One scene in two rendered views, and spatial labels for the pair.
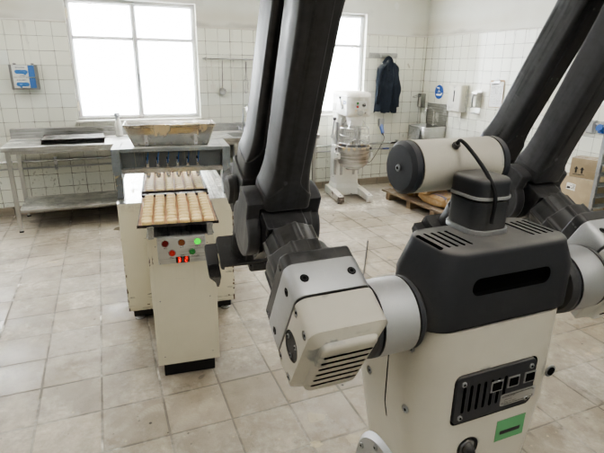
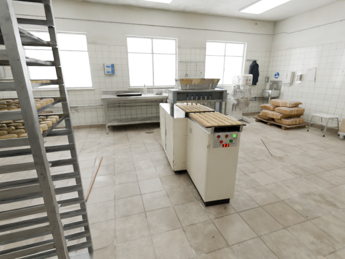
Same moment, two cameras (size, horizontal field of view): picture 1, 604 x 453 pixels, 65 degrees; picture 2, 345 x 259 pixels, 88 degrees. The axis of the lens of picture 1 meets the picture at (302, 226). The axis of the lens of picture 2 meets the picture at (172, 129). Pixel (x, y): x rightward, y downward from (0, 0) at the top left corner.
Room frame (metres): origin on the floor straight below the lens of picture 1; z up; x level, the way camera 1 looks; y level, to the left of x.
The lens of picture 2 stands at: (0.65, 0.98, 1.35)
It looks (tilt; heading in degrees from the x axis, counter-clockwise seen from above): 17 degrees down; 5
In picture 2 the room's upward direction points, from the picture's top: straight up
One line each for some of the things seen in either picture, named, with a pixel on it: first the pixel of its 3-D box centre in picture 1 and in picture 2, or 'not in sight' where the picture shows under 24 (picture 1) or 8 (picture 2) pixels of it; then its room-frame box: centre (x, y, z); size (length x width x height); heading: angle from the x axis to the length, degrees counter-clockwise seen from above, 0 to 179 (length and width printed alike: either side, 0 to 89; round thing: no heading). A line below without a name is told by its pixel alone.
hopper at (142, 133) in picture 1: (170, 132); (196, 84); (3.11, 0.86, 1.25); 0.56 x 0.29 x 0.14; 106
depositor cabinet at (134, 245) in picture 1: (176, 230); (186, 132); (3.57, 0.99, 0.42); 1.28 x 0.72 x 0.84; 16
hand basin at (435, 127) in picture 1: (430, 124); (272, 89); (6.81, -1.78, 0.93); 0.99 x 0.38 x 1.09; 22
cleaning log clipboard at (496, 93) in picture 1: (496, 95); (311, 74); (5.95, -2.33, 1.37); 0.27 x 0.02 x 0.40; 22
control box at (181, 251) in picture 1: (182, 249); (225, 140); (2.28, 0.62, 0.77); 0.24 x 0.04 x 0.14; 106
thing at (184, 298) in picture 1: (182, 278); (208, 154); (2.63, 0.72, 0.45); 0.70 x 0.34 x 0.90; 16
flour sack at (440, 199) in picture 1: (451, 196); (289, 119); (5.64, -1.82, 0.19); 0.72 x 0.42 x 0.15; 117
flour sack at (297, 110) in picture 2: not in sight; (290, 110); (5.64, -1.79, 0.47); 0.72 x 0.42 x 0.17; 118
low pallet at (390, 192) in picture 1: (433, 200); (279, 122); (5.91, -1.69, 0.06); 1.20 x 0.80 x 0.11; 25
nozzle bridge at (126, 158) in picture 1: (173, 169); (196, 102); (3.11, 0.86, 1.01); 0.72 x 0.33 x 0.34; 106
